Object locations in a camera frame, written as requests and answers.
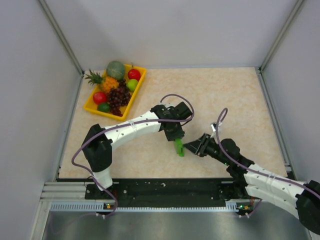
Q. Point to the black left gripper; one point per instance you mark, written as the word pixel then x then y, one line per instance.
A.
pixel 179 134

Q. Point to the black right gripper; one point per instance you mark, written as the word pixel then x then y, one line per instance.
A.
pixel 198 147

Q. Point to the green paper box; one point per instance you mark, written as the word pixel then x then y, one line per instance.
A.
pixel 179 147

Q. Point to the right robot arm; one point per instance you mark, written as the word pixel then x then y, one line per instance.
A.
pixel 301 199

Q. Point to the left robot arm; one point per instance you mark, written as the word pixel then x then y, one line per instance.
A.
pixel 102 141

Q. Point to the green apple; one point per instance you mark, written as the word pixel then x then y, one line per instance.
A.
pixel 132 84

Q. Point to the purple grape bunch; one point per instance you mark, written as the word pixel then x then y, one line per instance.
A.
pixel 118 98

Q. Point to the red apple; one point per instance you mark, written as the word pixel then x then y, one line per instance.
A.
pixel 134 74

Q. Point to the green lime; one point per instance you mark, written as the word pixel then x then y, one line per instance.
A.
pixel 103 107

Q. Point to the pineapple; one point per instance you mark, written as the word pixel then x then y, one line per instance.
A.
pixel 104 82

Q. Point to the red pomegranate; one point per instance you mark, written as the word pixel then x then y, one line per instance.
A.
pixel 99 97

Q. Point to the green melon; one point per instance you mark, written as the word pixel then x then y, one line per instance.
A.
pixel 116 69

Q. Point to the yellow plastic tray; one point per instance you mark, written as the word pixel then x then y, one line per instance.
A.
pixel 91 107

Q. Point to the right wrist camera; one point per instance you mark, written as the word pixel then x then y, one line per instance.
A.
pixel 215 128

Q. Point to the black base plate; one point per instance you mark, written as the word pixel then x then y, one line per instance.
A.
pixel 176 192

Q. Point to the white slotted cable duct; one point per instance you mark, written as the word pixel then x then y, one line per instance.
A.
pixel 230 206

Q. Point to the aluminium frame rail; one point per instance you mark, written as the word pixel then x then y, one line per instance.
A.
pixel 76 190

